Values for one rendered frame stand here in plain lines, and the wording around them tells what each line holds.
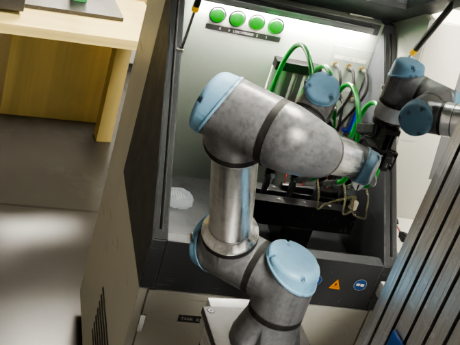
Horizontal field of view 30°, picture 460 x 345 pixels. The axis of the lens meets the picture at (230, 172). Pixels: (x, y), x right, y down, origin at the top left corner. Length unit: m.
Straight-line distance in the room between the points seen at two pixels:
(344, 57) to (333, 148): 1.26
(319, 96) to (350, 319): 0.91
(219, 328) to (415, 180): 0.98
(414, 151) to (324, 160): 1.18
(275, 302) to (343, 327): 0.84
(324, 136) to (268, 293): 0.43
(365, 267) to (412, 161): 0.37
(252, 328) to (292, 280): 0.15
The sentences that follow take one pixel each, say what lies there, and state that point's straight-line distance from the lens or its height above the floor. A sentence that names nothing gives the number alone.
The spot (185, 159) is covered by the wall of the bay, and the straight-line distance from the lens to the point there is 2.72.
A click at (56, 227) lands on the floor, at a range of 3.83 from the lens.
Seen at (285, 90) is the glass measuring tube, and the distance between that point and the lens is 2.63.
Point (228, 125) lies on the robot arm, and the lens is 1.39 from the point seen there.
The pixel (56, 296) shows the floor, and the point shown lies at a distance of 3.46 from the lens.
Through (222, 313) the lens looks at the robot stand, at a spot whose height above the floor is 1.04.
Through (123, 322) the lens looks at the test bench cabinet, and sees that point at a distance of 2.45.
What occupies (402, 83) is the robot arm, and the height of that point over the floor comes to 1.52.
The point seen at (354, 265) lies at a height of 0.94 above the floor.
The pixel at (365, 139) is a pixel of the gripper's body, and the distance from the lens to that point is 2.11.
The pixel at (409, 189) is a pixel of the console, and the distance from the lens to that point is 2.61.
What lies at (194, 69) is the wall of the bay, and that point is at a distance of 2.57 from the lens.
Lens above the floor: 2.18
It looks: 28 degrees down
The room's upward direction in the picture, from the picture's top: 18 degrees clockwise
